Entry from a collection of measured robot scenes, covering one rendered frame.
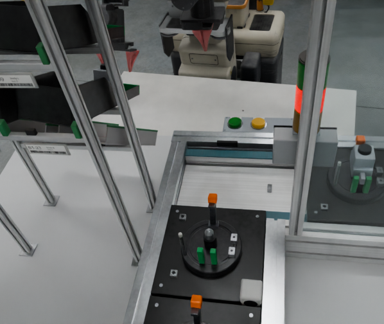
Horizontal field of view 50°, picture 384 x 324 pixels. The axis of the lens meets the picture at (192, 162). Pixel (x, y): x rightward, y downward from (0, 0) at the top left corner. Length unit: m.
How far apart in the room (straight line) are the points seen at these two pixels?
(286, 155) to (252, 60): 1.10
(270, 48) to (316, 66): 1.31
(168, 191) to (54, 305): 0.40
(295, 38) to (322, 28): 2.84
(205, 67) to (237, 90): 0.28
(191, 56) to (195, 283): 1.08
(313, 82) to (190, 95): 0.90
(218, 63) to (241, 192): 0.77
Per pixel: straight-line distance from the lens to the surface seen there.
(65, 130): 1.03
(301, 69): 0.71
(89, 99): 0.86
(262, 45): 1.98
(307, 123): 0.75
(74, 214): 1.27
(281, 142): 0.82
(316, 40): 0.64
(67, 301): 1.13
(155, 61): 3.37
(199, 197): 1.14
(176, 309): 0.92
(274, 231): 1.02
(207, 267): 0.93
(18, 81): 0.74
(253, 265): 0.96
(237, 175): 1.18
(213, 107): 1.49
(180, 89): 1.59
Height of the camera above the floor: 1.81
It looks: 47 degrees down
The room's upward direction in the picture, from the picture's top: 10 degrees counter-clockwise
